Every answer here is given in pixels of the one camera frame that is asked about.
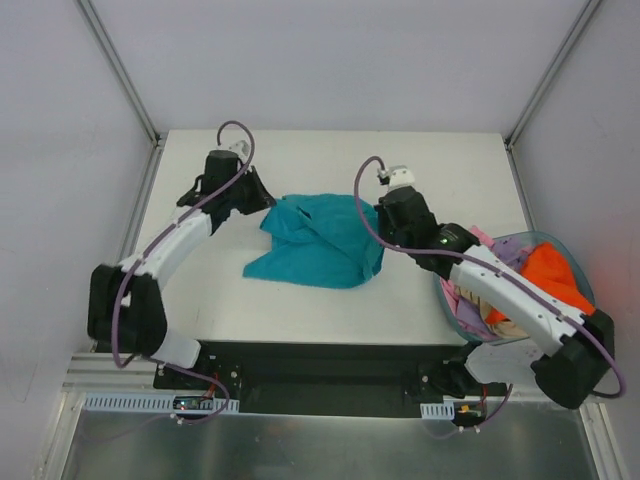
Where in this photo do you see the white cable duct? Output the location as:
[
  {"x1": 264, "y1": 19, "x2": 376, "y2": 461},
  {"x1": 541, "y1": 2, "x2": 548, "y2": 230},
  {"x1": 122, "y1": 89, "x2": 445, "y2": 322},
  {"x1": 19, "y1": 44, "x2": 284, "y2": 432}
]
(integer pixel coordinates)
[
  {"x1": 84, "y1": 393, "x2": 240, "y2": 416},
  {"x1": 420, "y1": 401, "x2": 455, "y2": 421}
]

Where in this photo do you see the right white cable duct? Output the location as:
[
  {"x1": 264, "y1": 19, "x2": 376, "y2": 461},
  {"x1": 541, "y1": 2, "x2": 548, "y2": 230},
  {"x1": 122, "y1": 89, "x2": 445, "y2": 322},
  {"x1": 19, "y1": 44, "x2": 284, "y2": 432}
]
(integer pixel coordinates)
[{"x1": 420, "y1": 401, "x2": 455, "y2": 421}]

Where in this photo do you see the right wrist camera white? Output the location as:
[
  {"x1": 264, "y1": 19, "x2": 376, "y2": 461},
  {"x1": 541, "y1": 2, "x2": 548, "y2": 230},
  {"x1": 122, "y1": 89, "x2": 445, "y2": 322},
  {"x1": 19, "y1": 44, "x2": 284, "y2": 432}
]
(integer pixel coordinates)
[{"x1": 377, "y1": 165, "x2": 415, "y2": 192}]

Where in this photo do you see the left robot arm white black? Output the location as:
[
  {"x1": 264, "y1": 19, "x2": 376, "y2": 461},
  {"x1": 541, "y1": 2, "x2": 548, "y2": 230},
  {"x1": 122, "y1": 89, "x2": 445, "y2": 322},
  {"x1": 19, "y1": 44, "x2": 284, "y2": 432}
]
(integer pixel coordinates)
[{"x1": 87, "y1": 141, "x2": 275, "y2": 389}]

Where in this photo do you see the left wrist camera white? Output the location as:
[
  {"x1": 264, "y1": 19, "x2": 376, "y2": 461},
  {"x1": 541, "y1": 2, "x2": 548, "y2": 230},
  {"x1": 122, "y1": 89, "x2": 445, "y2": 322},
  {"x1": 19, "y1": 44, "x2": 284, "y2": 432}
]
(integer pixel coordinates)
[{"x1": 227, "y1": 140, "x2": 252, "y2": 162}]

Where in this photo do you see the right aluminium frame post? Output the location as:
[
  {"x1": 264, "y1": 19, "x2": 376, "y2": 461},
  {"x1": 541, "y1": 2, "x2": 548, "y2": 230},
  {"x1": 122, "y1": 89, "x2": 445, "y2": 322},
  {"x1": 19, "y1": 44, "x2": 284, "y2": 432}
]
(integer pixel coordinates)
[{"x1": 504, "y1": 0, "x2": 605, "y2": 151}]

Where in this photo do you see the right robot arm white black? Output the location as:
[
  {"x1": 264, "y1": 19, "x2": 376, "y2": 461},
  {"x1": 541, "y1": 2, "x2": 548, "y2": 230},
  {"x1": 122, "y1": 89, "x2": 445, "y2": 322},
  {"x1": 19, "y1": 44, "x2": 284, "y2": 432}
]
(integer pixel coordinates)
[{"x1": 376, "y1": 186, "x2": 614, "y2": 409}]

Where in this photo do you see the teal t shirt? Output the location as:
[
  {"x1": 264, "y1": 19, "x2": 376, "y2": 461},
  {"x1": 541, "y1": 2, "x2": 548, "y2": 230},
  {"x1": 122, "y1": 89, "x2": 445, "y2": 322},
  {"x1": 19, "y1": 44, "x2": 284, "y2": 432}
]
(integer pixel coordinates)
[{"x1": 243, "y1": 193, "x2": 384, "y2": 289}]

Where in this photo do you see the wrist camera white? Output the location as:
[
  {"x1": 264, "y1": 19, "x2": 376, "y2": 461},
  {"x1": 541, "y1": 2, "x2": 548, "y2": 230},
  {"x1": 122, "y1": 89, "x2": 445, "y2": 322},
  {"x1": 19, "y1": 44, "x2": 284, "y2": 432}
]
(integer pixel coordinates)
[
  {"x1": 377, "y1": 165, "x2": 415, "y2": 192},
  {"x1": 227, "y1": 140, "x2": 252, "y2": 162}
]

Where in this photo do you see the left white cable duct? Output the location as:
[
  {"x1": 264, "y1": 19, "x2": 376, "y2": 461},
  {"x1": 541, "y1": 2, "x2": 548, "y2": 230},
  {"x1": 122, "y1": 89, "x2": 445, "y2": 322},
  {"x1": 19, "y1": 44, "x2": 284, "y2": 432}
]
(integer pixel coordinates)
[{"x1": 84, "y1": 393, "x2": 240, "y2": 416}]

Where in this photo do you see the aluminium frame post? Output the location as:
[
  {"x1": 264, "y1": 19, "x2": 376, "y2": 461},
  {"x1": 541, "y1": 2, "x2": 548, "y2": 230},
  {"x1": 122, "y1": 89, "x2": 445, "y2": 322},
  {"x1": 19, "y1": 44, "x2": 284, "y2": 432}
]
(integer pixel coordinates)
[
  {"x1": 75, "y1": 0, "x2": 167, "y2": 146},
  {"x1": 504, "y1": 0, "x2": 605, "y2": 151}
]

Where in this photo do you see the front aluminium rail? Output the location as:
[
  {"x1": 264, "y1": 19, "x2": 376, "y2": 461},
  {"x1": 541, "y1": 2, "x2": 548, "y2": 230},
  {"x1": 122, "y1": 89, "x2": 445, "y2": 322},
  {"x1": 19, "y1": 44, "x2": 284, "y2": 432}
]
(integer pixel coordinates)
[{"x1": 62, "y1": 352, "x2": 156, "y2": 392}]

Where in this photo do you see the beige t shirt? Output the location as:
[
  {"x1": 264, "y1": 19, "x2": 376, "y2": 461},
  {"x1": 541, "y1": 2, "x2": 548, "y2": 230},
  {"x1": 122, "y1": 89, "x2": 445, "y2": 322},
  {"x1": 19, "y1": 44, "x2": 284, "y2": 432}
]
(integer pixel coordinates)
[{"x1": 456, "y1": 287, "x2": 528, "y2": 339}]

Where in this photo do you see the orange t shirt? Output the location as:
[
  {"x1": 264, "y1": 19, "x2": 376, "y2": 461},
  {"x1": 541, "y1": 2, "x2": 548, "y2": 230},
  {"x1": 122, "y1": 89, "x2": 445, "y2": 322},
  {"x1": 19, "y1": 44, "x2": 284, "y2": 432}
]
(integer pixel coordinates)
[{"x1": 490, "y1": 238, "x2": 595, "y2": 314}]

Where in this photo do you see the lavender t shirt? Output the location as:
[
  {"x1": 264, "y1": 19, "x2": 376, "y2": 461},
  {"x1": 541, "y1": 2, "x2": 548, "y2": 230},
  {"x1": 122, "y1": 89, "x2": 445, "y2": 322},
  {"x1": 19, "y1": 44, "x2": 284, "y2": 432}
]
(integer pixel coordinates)
[{"x1": 450, "y1": 236, "x2": 533, "y2": 342}]

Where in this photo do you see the pink t shirt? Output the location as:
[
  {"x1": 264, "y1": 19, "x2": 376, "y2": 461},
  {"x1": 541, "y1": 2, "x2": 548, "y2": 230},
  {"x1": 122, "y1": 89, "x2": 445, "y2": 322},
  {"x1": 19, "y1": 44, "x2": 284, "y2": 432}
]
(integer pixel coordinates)
[{"x1": 439, "y1": 225, "x2": 495, "y2": 317}]

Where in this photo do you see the translucent blue laundry basket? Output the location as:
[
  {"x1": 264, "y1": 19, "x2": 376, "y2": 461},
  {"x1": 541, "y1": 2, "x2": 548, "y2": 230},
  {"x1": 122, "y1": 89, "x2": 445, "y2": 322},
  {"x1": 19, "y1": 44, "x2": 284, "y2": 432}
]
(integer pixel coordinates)
[{"x1": 434, "y1": 231, "x2": 595, "y2": 343}]

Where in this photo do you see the left aluminium frame post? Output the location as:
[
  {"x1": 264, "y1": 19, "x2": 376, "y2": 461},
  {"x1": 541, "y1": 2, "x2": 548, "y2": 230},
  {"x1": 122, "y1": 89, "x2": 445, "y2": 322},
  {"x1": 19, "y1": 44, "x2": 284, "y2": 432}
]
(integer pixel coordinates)
[{"x1": 75, "y1": 0, "x2": 167, "y2": 146}]

